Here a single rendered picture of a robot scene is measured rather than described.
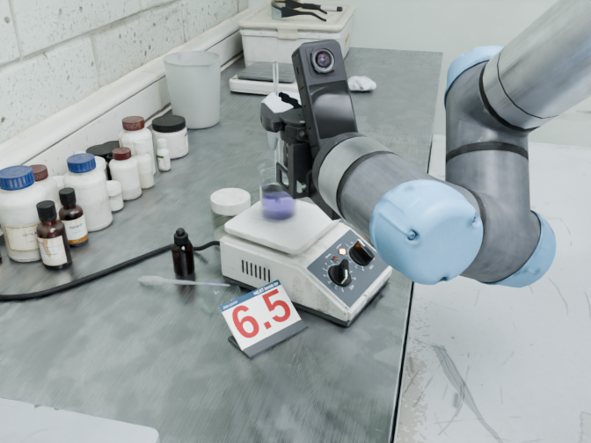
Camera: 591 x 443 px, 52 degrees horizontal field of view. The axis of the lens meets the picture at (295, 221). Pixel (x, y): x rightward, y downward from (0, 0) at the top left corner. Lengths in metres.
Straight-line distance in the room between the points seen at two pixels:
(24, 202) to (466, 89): 0.61
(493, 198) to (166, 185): 0.72
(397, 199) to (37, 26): 0.85
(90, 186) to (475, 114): 0.61
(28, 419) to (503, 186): 0.51
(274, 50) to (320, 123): 1.25
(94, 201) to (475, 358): 0.60
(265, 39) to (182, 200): 0.86
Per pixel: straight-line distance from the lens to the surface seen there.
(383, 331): 0.76
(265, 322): 0.75
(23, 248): 0.95
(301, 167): 0.63
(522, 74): 0.53
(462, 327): 0.79
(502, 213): 0.54
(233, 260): 0.81
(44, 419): 0.69
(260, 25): 1.82
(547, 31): 0.51
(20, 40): 1.15
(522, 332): 0.80
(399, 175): 0.49
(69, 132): 1.18
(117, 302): 0.84
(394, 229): 0.46
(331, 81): 0.61
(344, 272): 0.75
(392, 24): 2.16
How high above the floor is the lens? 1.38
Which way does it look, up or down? 29 degrees down
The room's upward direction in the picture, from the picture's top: straight up
